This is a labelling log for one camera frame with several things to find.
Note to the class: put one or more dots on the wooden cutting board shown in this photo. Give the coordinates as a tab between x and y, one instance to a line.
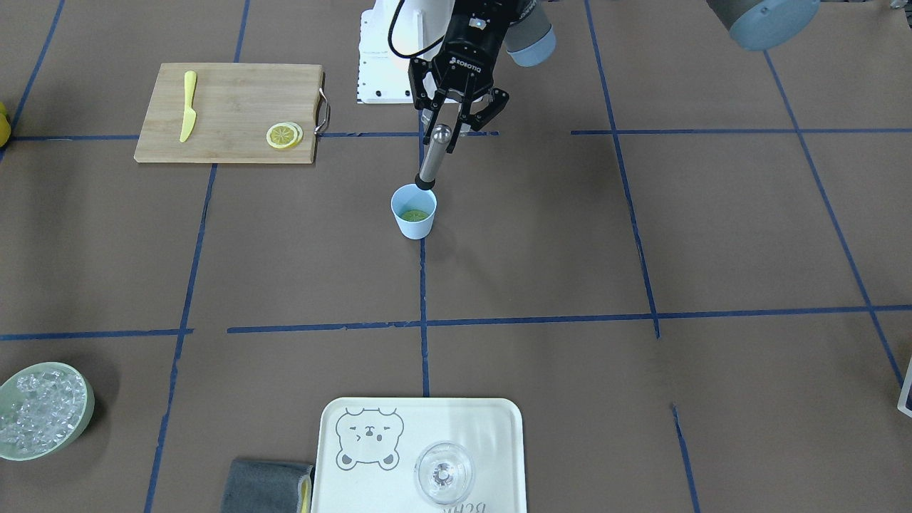
236	103

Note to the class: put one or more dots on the metal muddler with black tip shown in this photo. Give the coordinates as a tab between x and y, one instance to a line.
440	138

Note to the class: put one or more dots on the clear wine glass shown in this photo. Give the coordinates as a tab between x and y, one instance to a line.
444	474

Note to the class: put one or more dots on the yellow lemon slice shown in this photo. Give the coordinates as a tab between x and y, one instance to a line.
414	216

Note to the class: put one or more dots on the lemon slice on board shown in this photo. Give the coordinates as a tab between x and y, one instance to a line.
284	135

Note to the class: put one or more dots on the green bowl with ice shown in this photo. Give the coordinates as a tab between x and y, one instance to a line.
45	407

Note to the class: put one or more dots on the dark grey folded cloth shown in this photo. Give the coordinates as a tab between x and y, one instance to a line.
267	486

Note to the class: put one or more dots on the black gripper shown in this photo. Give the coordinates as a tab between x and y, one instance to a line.
472	58

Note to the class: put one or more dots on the cream serving tray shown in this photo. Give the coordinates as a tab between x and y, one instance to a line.
367	449

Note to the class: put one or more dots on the light blue plastic cup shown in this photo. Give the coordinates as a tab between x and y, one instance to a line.
410	197

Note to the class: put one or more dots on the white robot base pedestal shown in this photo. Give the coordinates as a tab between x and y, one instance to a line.
392	31

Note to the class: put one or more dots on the yellow plastic knife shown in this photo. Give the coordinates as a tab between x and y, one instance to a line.
189	115

